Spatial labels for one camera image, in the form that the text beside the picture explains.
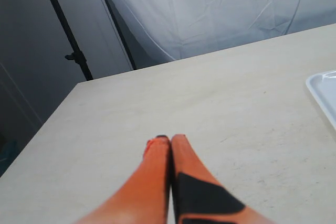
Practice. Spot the white backdrop cloth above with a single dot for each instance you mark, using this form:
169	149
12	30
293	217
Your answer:
171	30

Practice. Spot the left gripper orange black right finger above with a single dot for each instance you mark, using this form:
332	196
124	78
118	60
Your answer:
198	197

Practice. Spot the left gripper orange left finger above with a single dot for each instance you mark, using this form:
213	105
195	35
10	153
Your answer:
144	197

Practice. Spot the white plastic tray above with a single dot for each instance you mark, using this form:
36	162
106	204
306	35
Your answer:
322	88

